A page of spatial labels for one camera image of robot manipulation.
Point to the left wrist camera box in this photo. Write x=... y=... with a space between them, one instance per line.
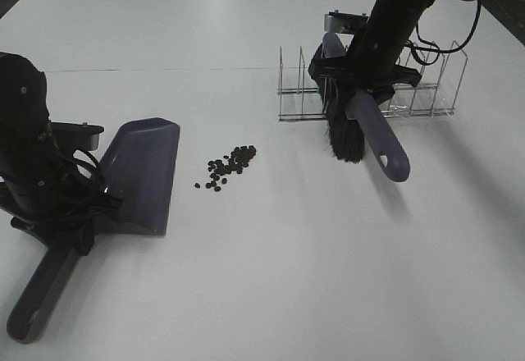
x=71 y=136

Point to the purple hand brush black bristles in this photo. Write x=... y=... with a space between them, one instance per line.
x=354 y=118

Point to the purple plastic dustpan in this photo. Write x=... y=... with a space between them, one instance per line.
x=139 y=166

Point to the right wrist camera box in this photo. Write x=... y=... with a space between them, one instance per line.
x=344 y=23

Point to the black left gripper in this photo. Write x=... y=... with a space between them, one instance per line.
x=49 y=190

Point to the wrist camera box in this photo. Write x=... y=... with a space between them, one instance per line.
x=71 y=136
x=344 y=23

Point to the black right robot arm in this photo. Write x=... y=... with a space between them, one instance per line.
x=407 y=11

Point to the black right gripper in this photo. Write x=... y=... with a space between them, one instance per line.
x=369 y=64

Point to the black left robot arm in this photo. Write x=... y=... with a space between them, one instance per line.
x=23 y=104

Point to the pile of coffee beans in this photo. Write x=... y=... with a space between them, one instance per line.
x=233 y=163

